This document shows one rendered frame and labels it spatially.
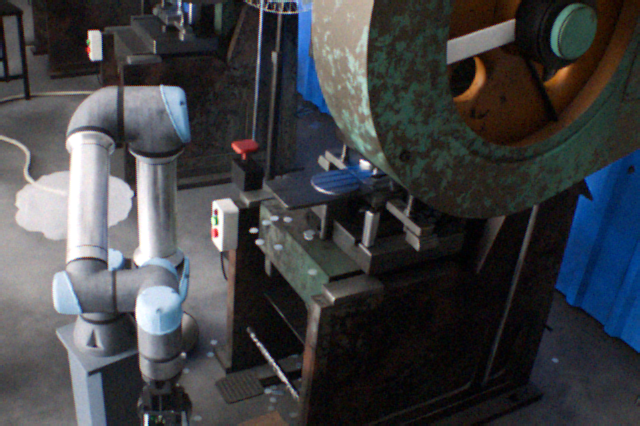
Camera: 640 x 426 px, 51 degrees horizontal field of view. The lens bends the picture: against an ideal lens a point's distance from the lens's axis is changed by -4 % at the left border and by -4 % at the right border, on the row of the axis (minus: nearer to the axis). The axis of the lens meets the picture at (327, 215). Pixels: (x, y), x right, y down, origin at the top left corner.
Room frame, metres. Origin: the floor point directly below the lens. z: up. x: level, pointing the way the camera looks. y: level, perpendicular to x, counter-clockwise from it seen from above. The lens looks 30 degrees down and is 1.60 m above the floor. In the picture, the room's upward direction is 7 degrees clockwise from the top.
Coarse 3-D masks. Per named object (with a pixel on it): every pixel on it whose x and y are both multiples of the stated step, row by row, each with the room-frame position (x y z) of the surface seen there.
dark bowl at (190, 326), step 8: (184, 312) 1.88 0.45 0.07; (136, 320) 1.84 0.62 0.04; (184, 320) 1.86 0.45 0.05; (192, 320) 1.85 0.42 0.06; (184, 328) 1.84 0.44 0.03; (192, 328) 1.82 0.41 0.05; (184, 336) 1.81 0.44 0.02; (192, 336) 1.79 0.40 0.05; (184, 344) 1.78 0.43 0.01; (192, 344) 1.74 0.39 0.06; (184, 352) 1.71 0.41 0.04
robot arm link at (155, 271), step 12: (144, 264) 1.02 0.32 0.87; (156, 264) 1.01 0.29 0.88; (168, 264) 1.03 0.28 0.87; (120, 276) 0.96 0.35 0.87; (132, 276) 0.97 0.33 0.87; (144, 276) 0.97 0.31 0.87; (156, 276) 0.98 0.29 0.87; (168, 276) 0.99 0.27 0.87; (120, 288) 0.95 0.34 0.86; (132, 288) 0.95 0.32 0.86; (144, 288) 0.95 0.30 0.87; (120, 300) 0.94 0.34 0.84; (132, 300) 0.94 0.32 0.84
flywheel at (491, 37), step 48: (480, 0) 1.27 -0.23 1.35; (528, 0) 1.25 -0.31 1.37; (576, 0) 1.24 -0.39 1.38; (624, 0) 1.49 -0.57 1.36; (480, 48) 1.21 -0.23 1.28; (528, 48) 1.23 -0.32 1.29; (576, 48) 1.22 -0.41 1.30; (624, 48) 1.46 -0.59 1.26; (480, 96) 1.29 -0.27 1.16; (528, 96) 1.37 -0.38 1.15; (576, 96) 1.45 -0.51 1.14; (528, 144) 1.36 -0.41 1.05
